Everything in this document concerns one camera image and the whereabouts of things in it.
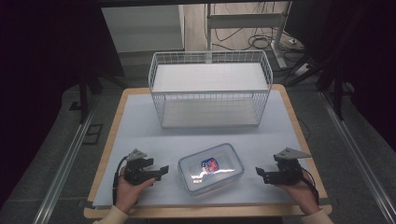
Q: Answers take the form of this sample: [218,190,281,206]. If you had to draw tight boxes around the black stand leg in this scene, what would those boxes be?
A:
[77,69,105,125]
[316,55,356,121]

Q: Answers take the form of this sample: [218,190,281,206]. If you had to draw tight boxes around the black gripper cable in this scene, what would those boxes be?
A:
[112,155,129,206]
[299,167,320,207]

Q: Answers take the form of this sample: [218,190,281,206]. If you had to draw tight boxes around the pale blue table mat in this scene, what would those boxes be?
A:
[92,90,314,207]

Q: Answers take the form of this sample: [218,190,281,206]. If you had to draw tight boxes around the metal floor rail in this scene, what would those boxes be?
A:
[32,99,98,224]
[320,91,396,224]

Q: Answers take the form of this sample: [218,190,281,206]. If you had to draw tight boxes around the white wire basket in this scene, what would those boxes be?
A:
[148,49,275,130]

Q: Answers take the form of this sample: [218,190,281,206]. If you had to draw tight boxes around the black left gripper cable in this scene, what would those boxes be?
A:
[112,155,129,206]

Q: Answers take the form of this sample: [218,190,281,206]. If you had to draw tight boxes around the person's left hand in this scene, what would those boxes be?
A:
[115,165,157,216]

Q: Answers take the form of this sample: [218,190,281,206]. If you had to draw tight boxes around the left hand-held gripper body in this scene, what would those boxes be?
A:
[123,147,156,187]

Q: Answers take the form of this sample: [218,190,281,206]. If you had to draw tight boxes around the person's right hand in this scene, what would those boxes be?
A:
[275,171,320,217]

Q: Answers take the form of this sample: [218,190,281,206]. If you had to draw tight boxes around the white metal desk frame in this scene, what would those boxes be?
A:
[205,1,292,70]

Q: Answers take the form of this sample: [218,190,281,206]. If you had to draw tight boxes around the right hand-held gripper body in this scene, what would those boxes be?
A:
[270,147,313,187]

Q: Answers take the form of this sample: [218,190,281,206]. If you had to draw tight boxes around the white cabinet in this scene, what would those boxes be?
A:
[100,4,186,53]

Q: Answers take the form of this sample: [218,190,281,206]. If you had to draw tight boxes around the white power strip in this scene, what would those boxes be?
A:
[292,63,313,77]

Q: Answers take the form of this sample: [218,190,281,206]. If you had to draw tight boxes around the clear plastic lidded food container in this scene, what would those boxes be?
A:
[177,142,246,198]

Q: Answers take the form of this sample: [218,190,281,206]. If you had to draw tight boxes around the black curtain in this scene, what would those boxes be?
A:
[284,0,396,153]
[0,0,125,206]

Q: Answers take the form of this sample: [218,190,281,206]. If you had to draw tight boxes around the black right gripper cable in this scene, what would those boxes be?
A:
[299,167,320,207]

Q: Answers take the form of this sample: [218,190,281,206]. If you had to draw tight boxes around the black floor cables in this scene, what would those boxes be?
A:
[204,2,307,63]

